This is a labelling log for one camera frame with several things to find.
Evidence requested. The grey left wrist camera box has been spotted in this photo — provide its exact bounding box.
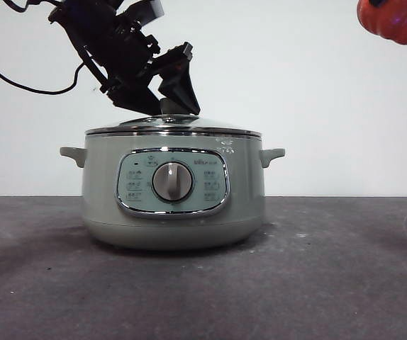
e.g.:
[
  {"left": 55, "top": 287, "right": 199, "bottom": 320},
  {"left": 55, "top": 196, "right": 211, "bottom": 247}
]
[{"left": 116, "top": 0, "right": 165, "bottom": 27}]

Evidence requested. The black cable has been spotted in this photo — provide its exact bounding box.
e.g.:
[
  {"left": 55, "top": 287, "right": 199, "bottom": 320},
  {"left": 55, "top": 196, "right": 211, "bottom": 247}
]
[{"left": 0, "top": 42, "right": 86, "bottom": 96}]

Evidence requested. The glass lid with green knob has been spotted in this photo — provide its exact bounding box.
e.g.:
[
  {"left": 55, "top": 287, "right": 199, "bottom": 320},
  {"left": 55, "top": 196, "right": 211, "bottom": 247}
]
[{"left": 84, "top": 98, "right": 262, "bottom": 137}]

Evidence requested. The pale green electric pot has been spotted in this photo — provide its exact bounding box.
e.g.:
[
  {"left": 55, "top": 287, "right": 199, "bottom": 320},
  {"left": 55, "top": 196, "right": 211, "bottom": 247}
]
[{"left": 59, "top": 134, "right": 286, "bottom": 252}]

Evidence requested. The orange toy pumpkin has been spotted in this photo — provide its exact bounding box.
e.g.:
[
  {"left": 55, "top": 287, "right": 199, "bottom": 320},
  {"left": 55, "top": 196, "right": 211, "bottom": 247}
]
[{"left": 356, "top": 0, "right": 407, "bottom": 48}]

